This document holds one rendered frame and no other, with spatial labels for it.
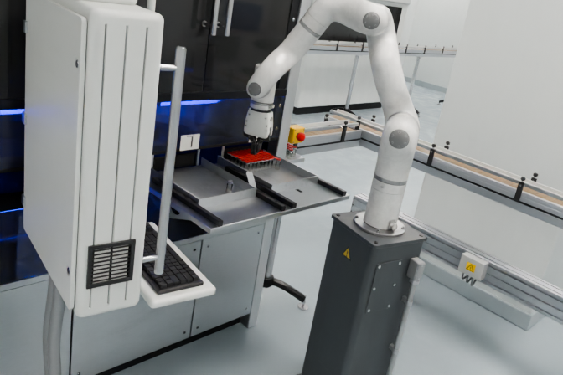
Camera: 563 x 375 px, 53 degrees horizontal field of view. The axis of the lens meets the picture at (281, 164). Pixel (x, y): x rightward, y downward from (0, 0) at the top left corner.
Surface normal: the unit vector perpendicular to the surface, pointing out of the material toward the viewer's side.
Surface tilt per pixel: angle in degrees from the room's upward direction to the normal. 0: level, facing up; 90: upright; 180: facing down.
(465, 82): 90
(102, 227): 90
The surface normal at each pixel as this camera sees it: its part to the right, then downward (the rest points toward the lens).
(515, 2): -0.72, 0.11
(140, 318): 0.68, 0.34
